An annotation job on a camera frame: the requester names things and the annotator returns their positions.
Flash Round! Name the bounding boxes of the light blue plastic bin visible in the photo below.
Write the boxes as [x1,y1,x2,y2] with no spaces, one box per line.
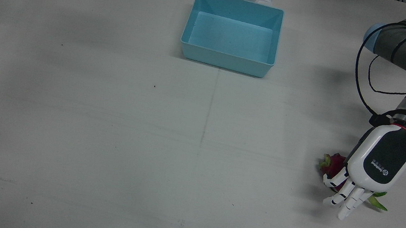
[177,0,286,80]

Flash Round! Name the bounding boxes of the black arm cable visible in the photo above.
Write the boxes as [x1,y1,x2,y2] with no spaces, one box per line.
[349,17,406,131]

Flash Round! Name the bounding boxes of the pink dragon fruit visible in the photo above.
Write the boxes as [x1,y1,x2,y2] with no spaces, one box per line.
[315,151,393,212]

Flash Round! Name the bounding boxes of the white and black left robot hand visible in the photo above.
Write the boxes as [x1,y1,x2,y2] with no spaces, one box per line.
[319,116,406,227]

